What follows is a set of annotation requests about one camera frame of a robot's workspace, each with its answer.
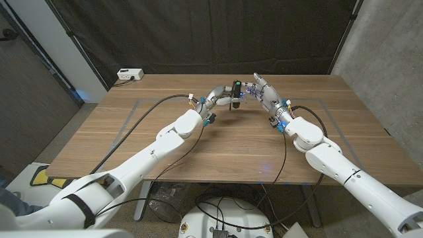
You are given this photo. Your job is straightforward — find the white mat with yellow mark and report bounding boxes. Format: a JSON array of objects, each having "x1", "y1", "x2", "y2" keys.
[{"x1": 6, "y1": 161, "x2": 96, "y2": 208}]

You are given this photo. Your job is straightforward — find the light grey table leg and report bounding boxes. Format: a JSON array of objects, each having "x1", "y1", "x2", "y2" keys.
[{"x1": 134, "y1": 184, "x2": 151, "y2": 221}]

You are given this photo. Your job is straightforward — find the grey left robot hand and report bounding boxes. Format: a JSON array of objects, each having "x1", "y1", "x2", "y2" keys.
[{"x1": 196, "y1": 84, "x2": 242, "y2": 119}]

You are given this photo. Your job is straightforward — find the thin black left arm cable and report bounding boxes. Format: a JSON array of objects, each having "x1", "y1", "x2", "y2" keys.
[{"x1": 94, "y1": 125, "x2": 205, "y2": 225}]

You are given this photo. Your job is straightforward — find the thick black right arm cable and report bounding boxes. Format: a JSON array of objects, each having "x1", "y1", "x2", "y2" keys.
[{"x1": 193, "y1": 105, "x2": 328, "y2": 232}]

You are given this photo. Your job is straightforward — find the clear plastic bag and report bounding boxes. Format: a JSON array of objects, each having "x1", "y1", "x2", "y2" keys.
[{"x1": 147, "y1": 181, "x2": 192, "y2": 221}]

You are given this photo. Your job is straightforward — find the white angular floor object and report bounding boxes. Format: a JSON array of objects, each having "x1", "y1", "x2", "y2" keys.
[{"x1": 282, "y1": 221, "x2": 310, "y2": 238}]

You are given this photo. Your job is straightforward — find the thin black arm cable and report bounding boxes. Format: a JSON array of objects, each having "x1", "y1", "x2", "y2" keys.
[
  {"x1": 94, "y1": 125, "x2": 205, "y2": 225},
  {"x1": 270, "y1": 131, "x2": 288, "y2": 186}
]

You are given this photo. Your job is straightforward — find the white robot torso cover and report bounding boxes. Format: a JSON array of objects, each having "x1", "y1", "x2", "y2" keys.
[{"x1": 0, "y1": 229, "x2": 133, "y2": 238}]

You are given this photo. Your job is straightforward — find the black backdrop curtain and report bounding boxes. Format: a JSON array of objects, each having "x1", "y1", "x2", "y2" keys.
[{"x1": 46, "y1": 0, "x2": 360, "y2": 89}]

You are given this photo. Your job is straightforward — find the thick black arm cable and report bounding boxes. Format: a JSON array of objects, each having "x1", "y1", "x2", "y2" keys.
[
  {"x1": 89, "y1": 93, "x2": 200, "y2": 175},
  {"x1": 193, "y1": 105, "x2": 328, "y2": 232}
]

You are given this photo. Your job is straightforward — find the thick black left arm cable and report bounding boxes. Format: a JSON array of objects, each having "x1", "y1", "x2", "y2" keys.
[{"x1": 89, "y1": 93, "x2": 200, "y2": 175}]

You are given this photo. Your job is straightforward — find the black flashlight with green button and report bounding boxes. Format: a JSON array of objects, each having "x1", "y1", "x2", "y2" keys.
[{"x1": 231, "y1": 79, "x2": 242, "y2": 110}]

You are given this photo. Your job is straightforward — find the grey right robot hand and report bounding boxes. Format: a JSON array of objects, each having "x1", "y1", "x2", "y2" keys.
[{"x1": 245, "y1": 72, "x2": 295, "y2": 125}]

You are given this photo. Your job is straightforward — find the person's blue jeans leg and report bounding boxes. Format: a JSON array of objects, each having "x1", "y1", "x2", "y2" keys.
[{"x1": 0, "y1": 188, "x2": 44, "y2": 218}]

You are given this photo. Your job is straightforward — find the white power strip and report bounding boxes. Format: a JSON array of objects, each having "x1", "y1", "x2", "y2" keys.
[{"x1": 116, "y1": 68, "x2": 145, "y2": 81}]

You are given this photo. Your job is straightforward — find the black diagonal wall rail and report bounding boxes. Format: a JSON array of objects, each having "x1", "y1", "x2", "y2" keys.
[{"x1": 0, "y1": 3, "x2": 84, "y2": 108}]

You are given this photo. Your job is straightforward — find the black power strip cable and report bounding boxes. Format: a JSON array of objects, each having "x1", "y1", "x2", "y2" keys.
[{"x1": 113, "y1": 76, "x2": 135, "y2": 87}]

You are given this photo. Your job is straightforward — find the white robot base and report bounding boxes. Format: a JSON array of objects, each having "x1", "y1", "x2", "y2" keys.
[{"x1": 178, "y1": 197, "x2": 274, "y2": 238}]

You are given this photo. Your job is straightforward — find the dark grey table leg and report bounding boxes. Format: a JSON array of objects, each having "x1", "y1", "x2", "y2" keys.
[{"x1": 300, "y1": 184, "x2": 323, "y2": 228}]

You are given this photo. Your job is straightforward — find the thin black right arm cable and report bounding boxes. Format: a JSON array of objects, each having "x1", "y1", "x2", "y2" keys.
[{"x1": 270, "y1": 131, "x2": 288, "y2": 186}]

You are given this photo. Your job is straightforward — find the black backdrop stand pole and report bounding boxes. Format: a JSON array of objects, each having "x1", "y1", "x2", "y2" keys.
[
  {"x1": 44, "y1": 0, "x2": 110, "y2": 92},
  {"x1": 327, "y1": 0, "x2": 364, "y2": 75}
]

